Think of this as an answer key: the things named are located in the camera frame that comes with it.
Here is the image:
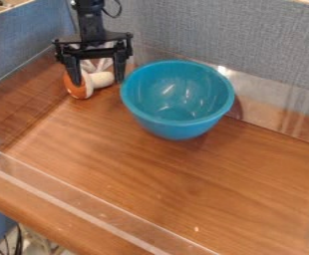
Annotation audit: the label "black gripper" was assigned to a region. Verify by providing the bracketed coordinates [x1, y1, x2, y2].
[52, 31, 133, 87]

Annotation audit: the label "brown and white toy mushroom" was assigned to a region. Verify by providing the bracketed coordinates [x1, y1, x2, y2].
[62, 71, 115, 100]

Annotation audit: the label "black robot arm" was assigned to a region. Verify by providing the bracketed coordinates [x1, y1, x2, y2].
[53, 0, 133, 87]

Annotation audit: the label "blue plastic bowl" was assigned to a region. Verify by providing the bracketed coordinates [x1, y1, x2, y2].
[120, 60, 235, 140]

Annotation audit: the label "clear acrylic tray barrier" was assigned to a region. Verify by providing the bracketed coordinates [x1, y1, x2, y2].
[0, 52, 309, 255]

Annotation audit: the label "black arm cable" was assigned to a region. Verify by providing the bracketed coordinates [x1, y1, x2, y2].
[100, 0, 123, 20]

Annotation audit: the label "black cables under table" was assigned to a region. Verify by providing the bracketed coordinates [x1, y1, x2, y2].
[0, 222, 25, 255]

